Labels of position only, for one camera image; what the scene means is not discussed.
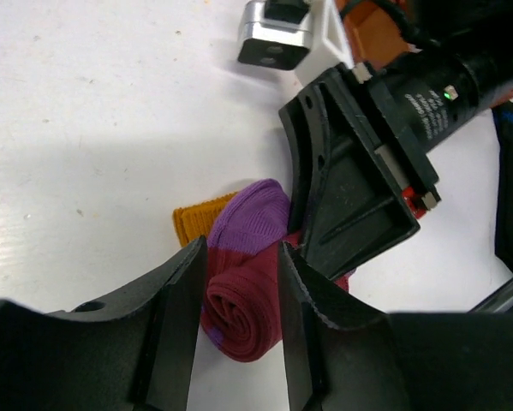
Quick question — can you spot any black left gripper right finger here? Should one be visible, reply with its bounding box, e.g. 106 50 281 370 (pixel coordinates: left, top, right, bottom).
277 243 513 410

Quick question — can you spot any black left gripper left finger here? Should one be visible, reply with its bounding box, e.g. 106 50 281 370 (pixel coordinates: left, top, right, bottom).
0 238 207 410

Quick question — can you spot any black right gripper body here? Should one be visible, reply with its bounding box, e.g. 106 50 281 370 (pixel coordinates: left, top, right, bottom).
358 0 513 215

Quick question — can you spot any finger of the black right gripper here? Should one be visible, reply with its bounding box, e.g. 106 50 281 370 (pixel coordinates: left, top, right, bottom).
279 63 420 280

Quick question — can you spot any maroon purple orange sock pair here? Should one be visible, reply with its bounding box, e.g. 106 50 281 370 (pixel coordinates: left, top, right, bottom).
172 178 358 363

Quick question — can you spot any aluminium table front rail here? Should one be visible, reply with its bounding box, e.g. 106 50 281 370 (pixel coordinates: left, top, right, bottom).
470 278 513 313

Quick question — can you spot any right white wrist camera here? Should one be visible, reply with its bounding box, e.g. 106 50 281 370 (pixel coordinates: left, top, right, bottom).
237 0 355 86

